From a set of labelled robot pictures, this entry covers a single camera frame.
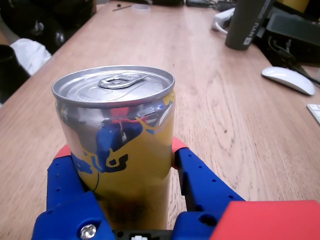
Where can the white keyboard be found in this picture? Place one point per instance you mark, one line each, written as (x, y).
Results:
(315, 112)

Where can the yellow energy drink can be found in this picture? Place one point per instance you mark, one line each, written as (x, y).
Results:
(130, 160)

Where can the thin black pen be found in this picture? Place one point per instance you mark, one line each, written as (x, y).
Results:
(122, 8)

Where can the dark NYU bottle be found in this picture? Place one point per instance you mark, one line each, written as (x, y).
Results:
(240, 30)

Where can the black monitor stand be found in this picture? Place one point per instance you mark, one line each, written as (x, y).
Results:
(287, 27)

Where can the white computer mouse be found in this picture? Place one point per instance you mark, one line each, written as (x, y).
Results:
(290, 78)

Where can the black power adapter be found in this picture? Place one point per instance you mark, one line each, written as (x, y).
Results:
(197, 3)

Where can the white printed bag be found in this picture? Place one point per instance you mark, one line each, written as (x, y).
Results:
(30, 55)

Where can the black backpack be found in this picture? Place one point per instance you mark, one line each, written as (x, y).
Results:
(62, 17)

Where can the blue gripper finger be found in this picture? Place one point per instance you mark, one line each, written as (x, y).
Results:
(65, 200)
(202, 180)

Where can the black plastic cup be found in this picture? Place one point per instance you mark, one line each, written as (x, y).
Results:
(10, 72)

